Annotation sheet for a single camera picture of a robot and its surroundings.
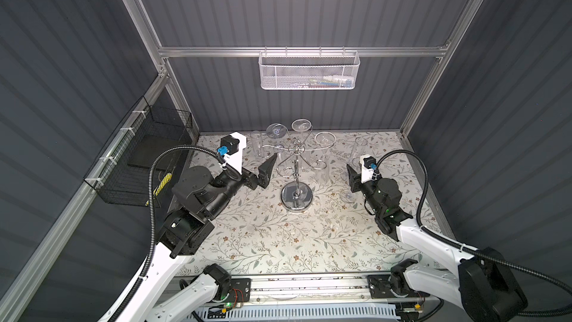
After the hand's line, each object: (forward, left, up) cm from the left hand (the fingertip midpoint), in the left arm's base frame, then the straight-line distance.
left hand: (260, 147), depth 56 cm
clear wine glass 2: (+39, -47, -48) cm, 78 cm away
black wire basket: (+4, +44, -15) cm, 47 cm away
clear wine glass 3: (+17, -3, -11) cm, 21 cm away
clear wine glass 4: (+20, -13, -12) cm, 27 cm away
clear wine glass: (+25, +4, -22) cm, 33 cm away
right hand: (+9, -33, -22) cm, 41 cm away
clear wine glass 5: (+13, -20, -11) cm, 26 cm away
